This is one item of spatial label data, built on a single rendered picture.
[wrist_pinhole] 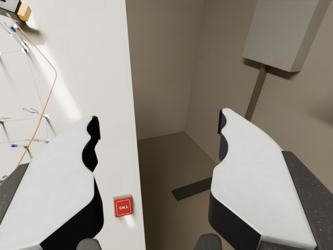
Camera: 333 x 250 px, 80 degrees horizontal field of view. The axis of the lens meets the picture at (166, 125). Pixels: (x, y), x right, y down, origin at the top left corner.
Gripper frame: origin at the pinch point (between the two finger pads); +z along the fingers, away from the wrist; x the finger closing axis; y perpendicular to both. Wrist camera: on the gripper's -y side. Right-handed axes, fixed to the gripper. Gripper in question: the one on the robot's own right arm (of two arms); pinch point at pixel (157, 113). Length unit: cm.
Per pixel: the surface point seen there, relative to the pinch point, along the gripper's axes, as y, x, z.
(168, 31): 19, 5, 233
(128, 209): 46, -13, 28
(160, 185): 157, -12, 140
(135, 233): 55, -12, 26
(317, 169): 102, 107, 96
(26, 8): -7, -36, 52
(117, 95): 19, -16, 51
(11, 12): -6, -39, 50
